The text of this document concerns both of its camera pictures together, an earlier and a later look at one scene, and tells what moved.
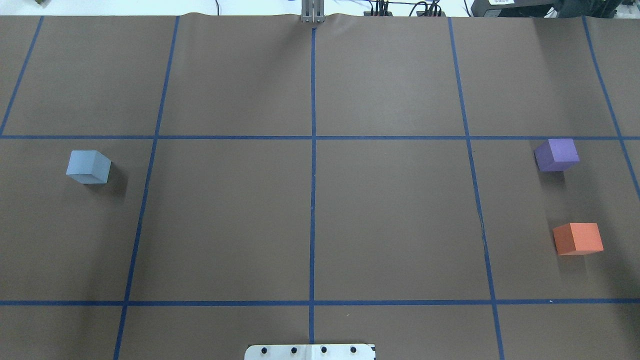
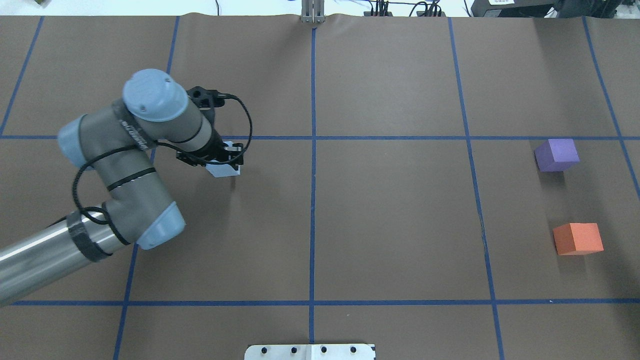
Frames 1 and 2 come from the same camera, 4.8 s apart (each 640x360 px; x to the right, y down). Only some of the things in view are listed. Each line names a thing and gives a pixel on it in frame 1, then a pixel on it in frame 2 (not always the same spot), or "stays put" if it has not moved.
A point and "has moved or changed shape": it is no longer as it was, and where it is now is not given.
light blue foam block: (88, 166) has moved or changed shape
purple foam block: (557, 155) stays put
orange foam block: (578, 238) stays put
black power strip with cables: (422, 9) stays put
